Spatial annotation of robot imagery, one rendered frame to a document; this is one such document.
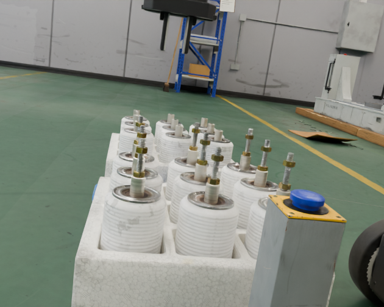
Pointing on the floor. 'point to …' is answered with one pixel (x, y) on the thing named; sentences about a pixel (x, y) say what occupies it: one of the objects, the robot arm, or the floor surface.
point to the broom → (172, 61)
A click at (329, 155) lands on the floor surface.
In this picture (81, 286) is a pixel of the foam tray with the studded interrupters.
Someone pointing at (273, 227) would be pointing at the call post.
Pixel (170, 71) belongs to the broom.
